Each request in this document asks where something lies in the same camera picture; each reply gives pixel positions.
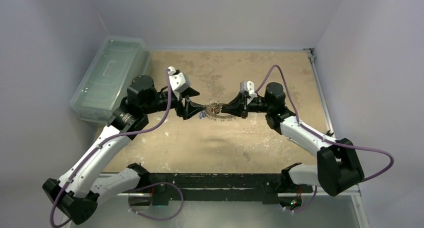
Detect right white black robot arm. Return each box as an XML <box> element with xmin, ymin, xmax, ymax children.
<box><xmin>220</xmin><ymin>81</ymin><xmax>365</xmax><ymax>196</ymax></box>

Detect large keyring with keys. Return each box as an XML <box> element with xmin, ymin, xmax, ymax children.
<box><xmin>199</xmin><ymin>100</ymin><xmax>236</xmax><ymax>122</ymax></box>

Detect aluminium frame rail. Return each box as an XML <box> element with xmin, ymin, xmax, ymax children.
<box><xmin>58</xmin><ymin>49</ymin><xmax>370</xmax><ymax>228</ymax></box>

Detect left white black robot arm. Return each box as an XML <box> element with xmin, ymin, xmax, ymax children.
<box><xmin>42</xmin><ymin>72</ymin><xmax>205</xmax><ymax>224</ymax></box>

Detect purple cable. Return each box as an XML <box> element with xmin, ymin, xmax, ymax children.
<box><xmin>49</xmin><ymin>69</ymin><xmax>185</xmax><ymax>228</ymax></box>
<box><xmin>255</xmin><ymin>65</ymin><xmax>395</xmax><ymax>214</ymax></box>

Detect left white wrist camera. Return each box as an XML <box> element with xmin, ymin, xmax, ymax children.
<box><xmin>166</xmin><ymin>66</ymin><xmax>191</xmax><ymax>100</ymax></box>

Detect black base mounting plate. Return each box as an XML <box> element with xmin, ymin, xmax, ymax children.
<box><xmin>127</xmin><ymin>173</ymin><xmax>313</xmax><ymax>205</ymax></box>

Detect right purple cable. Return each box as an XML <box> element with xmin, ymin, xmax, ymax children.
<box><xmin>255</xmin><ymin>65</ymin><xmax>395</xmax><ymax>214</ymax></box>

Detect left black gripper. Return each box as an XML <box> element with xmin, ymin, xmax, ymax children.
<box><xmin>144</xmin><ymin>86</ymin><xmax>207</xmax><ymax>118</ymax></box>

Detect translucent green plastic storage box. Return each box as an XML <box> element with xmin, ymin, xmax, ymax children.
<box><xmin>70</xmin><ymin>36</ymin><xmax>152</xmax><ymax>124</ymax></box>

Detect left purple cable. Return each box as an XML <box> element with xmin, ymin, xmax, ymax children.
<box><xmin>49</xmin><ymin>69</ymin><xmax>185</xmax><ymax>228</ymax></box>

